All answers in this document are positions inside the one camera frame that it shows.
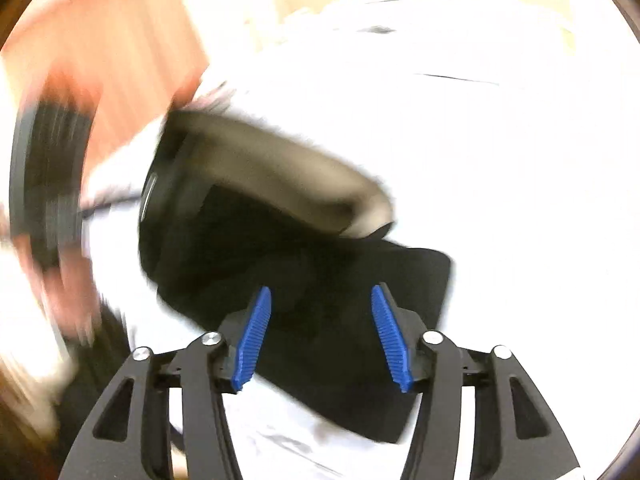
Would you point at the black pants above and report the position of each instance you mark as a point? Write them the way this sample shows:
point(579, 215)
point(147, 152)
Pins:
point(325, 280)

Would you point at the wide orange curtain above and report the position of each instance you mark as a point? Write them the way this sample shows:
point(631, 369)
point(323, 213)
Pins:
point(115, 35)

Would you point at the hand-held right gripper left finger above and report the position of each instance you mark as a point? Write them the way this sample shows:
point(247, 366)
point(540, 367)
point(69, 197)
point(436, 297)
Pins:
point(252, 340)

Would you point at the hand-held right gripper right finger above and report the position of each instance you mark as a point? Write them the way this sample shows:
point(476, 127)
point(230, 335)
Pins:
point(390, 340)

